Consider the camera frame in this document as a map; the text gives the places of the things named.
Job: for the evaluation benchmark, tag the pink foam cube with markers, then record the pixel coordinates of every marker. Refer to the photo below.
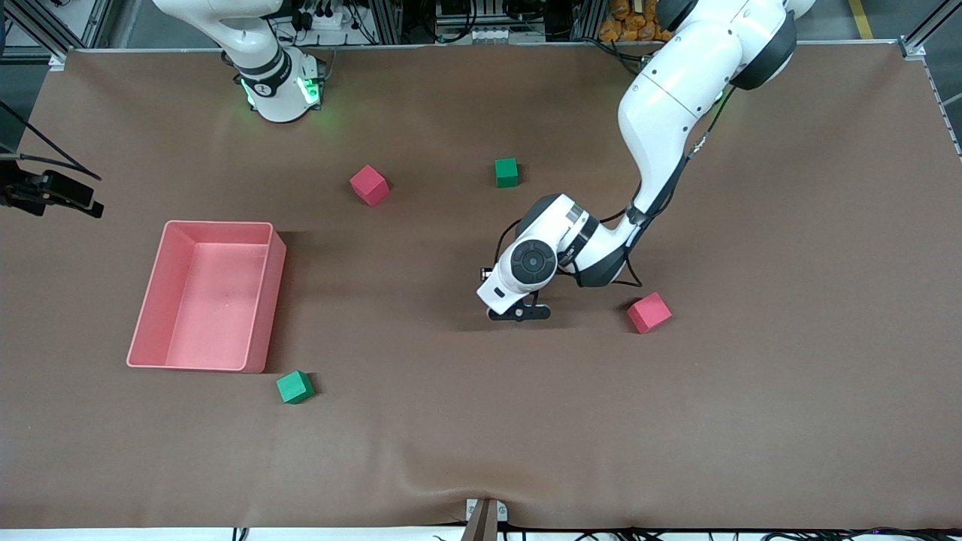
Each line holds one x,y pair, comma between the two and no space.
369,185
649,312

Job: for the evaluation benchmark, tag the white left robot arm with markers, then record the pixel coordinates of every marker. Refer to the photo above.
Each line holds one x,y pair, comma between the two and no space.
669,98

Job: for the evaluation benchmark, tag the aluminium frame rail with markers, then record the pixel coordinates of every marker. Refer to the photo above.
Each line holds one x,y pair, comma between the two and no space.
45,30
928,30

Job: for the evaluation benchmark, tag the pile of orange bags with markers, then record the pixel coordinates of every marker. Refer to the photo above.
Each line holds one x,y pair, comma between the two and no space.
631,26

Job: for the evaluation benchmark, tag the green foam cube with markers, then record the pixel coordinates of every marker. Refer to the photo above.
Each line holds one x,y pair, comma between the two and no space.
506,173
294,387

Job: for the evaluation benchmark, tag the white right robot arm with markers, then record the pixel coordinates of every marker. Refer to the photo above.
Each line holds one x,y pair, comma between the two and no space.
278,98

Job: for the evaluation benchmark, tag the pink plastic tray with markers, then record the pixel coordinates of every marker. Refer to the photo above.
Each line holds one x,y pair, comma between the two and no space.
218,323

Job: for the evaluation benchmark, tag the white power strip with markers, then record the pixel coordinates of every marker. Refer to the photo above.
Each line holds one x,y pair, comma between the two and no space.
325,19

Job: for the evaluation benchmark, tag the metal table clamp bracket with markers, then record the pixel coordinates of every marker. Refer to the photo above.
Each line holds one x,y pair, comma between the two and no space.
482,518

